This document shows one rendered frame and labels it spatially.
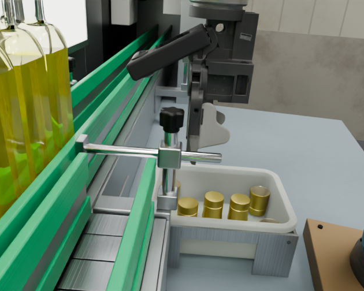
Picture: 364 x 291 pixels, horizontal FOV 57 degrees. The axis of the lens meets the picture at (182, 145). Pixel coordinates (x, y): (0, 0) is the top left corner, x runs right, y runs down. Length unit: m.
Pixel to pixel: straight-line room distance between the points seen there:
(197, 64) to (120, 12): 0.93
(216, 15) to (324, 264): 0.38
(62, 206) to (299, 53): 2.58
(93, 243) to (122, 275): 0.16
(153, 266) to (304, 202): 0.45
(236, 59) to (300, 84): 2.40
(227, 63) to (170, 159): 0.14
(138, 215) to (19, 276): 0.09
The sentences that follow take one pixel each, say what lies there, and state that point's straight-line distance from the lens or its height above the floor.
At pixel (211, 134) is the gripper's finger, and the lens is 0.46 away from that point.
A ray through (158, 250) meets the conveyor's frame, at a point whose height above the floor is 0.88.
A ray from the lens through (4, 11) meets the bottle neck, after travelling 0.33.
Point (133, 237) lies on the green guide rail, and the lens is 0.25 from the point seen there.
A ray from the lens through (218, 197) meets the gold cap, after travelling 0.58.
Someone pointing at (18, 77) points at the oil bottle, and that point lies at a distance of 0.31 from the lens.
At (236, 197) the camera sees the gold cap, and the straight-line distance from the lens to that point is 0.59.
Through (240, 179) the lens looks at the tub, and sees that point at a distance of 0.63.
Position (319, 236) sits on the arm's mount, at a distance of 0.60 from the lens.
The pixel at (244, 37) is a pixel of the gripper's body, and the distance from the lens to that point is 0.45.
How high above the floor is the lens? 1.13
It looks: 25 degrees down
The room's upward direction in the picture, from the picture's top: 4 degrees clockwise
